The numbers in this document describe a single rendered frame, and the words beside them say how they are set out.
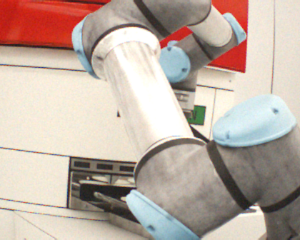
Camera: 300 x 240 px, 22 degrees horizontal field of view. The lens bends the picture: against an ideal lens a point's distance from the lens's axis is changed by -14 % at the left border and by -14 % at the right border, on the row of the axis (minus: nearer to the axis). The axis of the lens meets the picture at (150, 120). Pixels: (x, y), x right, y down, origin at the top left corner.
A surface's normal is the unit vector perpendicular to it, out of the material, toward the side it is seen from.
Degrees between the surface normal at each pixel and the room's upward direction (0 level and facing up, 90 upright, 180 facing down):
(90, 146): 90
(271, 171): 107
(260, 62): 90
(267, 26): 90
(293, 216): 98
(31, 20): 90
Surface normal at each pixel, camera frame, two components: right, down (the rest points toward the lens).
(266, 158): -0.05, 0.30
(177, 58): -0.20, 0.03
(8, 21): 0.55, 0.12
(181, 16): 0.61, 0.47
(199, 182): -0.35, -0.24
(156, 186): -0.55, -0.57
